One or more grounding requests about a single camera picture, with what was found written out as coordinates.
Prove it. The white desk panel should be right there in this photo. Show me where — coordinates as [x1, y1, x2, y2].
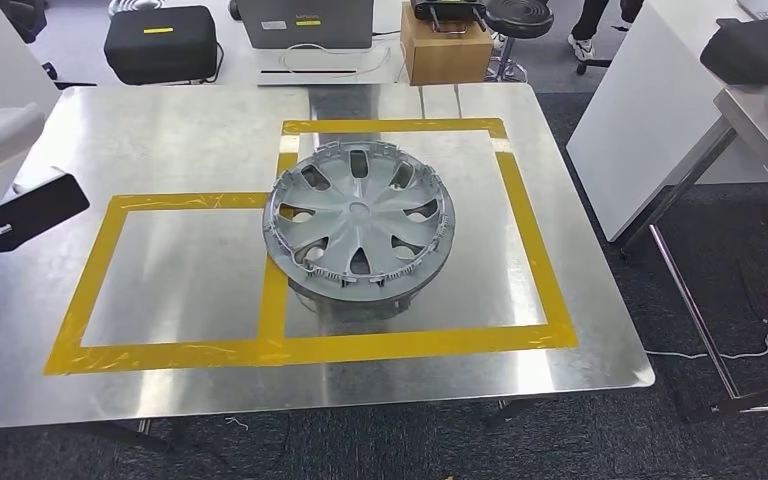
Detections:
[0, 0, 62, 200]
[566, 0, 768, 243]

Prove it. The silver wheel hub cap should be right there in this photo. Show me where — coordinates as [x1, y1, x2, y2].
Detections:
[262, 140, 457, 309]

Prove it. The grey ribbed round disc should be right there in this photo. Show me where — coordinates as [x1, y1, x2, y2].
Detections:
[106, 0, 160, 18]

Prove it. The black carrying case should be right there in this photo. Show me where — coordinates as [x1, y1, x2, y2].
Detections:
[103, 5, 220, 86]
[699, 17, 768, 86]

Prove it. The black device with handles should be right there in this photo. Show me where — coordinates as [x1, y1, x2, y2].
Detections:
[410, 0, 489, 34]

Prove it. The person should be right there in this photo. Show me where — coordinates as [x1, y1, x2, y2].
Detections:
[568, 0, 645, 62]

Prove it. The black round swivel stool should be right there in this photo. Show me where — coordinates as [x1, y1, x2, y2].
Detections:
[483, 0, 556, 84]

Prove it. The cardboard box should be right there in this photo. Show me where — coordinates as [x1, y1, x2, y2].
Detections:
[400, 3, 495, 86]

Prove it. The grey computer case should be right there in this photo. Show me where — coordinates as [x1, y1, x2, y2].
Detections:
[236, 0, 375, 51]

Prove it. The white desk cable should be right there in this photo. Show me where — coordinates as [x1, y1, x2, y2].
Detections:
[277, 42, 392, 77]

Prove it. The black office chair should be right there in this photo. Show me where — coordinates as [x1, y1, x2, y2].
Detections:
[0, 0, 49, 44]

